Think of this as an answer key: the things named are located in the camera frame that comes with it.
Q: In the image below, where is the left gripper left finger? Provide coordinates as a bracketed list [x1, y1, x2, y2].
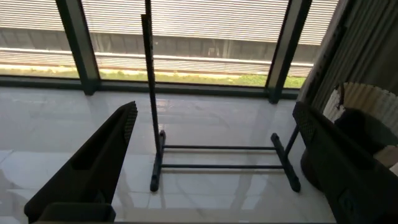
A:
[24, 101, 139, 223]

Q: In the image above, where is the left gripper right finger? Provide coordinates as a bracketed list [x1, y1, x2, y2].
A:
[292, 101, 398, 224]

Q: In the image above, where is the white laundry basket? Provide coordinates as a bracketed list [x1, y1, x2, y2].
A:
[300, 82, 398, 190]

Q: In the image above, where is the black clothes rack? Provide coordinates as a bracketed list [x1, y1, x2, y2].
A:
[141, 0, 302, 193]

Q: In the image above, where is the black garment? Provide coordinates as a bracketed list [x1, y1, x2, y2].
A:
[300, 108, 379, 190]

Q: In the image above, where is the window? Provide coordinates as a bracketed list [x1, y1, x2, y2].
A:
[0, 0, 340, 105]

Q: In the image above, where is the brown curtain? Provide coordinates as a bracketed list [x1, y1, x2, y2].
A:
[298, 0, 398, 113]

